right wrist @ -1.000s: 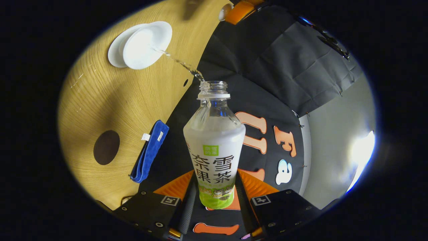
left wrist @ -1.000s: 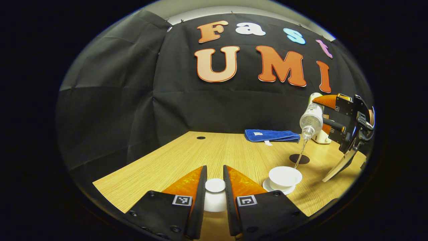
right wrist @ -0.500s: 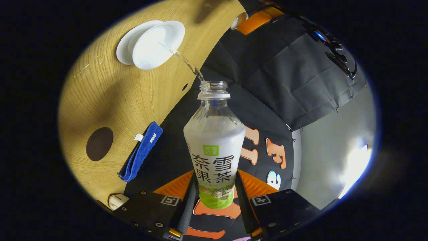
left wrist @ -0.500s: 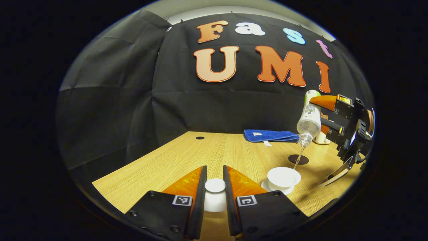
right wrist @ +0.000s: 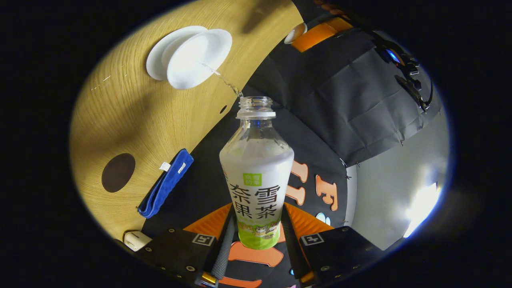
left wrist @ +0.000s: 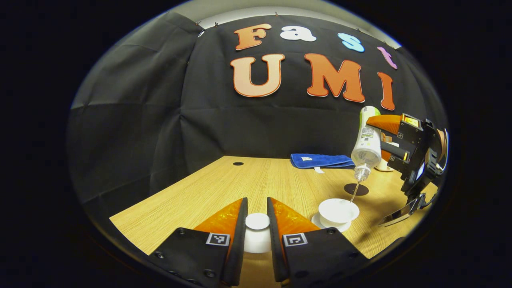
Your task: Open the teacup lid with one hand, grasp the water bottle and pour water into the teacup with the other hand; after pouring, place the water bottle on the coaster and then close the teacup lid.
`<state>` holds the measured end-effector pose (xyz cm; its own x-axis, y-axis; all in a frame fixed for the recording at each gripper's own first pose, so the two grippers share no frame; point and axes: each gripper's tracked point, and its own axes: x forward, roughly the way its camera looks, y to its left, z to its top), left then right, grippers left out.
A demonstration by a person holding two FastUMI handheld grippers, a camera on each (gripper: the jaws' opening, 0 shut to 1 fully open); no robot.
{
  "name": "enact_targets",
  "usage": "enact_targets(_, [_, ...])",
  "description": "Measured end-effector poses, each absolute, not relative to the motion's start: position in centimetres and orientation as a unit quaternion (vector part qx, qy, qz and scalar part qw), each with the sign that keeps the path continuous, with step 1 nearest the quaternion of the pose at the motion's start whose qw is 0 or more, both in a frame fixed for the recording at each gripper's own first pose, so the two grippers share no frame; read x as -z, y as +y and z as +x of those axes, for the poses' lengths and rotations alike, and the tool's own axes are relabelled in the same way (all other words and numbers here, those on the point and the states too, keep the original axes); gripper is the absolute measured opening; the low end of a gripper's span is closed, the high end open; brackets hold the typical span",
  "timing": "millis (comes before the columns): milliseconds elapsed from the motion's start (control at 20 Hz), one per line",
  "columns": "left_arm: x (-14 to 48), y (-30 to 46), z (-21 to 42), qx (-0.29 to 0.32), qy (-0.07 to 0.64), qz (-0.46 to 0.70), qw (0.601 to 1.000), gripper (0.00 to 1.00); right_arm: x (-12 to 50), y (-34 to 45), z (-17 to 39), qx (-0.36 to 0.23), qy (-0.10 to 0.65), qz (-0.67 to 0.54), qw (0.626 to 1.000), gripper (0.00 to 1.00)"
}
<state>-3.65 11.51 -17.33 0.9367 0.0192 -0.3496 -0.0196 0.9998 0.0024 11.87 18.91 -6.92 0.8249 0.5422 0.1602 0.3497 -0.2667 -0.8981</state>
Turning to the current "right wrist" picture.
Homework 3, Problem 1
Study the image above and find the white toaster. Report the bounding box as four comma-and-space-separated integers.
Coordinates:
124, 230, 153, 252

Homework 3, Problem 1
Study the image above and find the white teacup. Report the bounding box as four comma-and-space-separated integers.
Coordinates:
166, 29, 233, 90

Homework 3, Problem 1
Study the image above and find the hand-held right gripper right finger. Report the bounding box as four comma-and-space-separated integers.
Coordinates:
282, 202, 385, 287

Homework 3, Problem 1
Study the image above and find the dark round coaster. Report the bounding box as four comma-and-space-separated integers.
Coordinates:
101, 153, 136, 193

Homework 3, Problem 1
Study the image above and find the white saucer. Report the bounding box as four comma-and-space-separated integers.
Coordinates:
146, 26, 208, 81

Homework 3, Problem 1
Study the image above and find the clear water bottle white label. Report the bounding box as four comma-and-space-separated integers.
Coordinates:
219, 96, 295, 250

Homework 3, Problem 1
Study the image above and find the blue folded towel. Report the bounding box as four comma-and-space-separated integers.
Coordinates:
138, 148, 194, 219

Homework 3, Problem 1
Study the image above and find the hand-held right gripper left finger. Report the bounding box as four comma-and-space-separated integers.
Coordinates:
136, 202, 234, 288

